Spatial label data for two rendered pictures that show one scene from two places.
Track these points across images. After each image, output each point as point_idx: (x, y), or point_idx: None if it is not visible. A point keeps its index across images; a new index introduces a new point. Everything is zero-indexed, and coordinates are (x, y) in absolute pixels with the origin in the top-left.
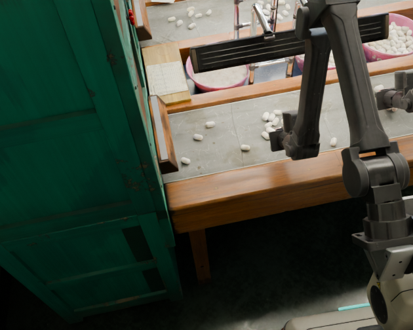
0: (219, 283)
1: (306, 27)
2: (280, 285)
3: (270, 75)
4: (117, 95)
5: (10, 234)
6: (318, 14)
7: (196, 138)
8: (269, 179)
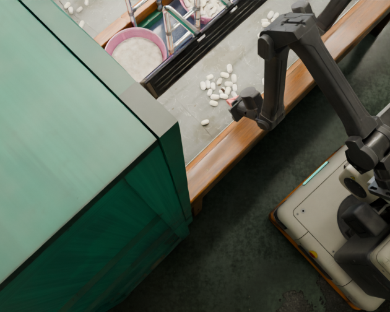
0: (207, 207)
1: (272, 51)
2: (247, 183)
3: (176, 39)
4: (176, 200)
5: (93, 309)
6: (287, 44)
7: None
8: (239, 140)
